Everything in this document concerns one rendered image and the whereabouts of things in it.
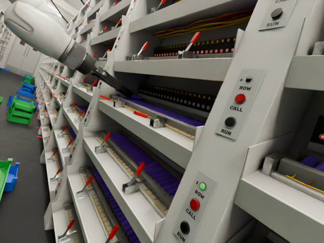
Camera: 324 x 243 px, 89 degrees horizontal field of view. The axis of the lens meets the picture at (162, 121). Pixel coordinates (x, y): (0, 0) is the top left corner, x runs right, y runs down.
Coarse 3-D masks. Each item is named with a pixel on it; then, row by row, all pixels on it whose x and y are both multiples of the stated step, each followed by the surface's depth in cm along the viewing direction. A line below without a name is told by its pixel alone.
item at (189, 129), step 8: (112, 96) 78; (128, 104) 65; (136, 104) 62; (144, 112) 55; (152, 112) 52; (168, 120) 46; (176, 120) 44; (176, 128) 43; (184, 128) 41; (192, 128) 39
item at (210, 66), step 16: (240, 32) 30; (144, 48) 65; (160, 48) 80; (176, 48) 71; (192, 48) 64; (208, 48) 58; (224, 48) 53; (128, 64) 66; (144, 64) 56; (160, 64) 49; (176, 64) 44; (192, 64) 39; (208, 64) 36; (224, 64) 33; (208, 80) 51
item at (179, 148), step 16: (144, 96) 81; (112, 112) 64; (128, 112) 58; (192, 112) 56; (128, 128) 54; (144, 128) 45; (160, 128) 44; (160, 144) 40; (176, 144) 35; (192, 144) 35; (176, 160) 36
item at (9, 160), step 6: (0, 162) 92; (6, 162) 93; (0, 168) 93; (6, 168) 94; (0, 174) 91; (6, 174) 90; (0, 180) 88; (0, 186) 86; (0, 192) 82; (0, 198) 78
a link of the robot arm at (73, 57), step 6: (72, 42) 53; (72, 48) 53; (78, 48) 55; (84, 48) 57; (66, 54) 53; (72, 54) 54; (78, 54) 55; (84, 54) 56; (60, 60) 54; (66, 60) 54; (72, 60) 54; (78, 60) 55; (72, 66) 56; (78, 66) 58
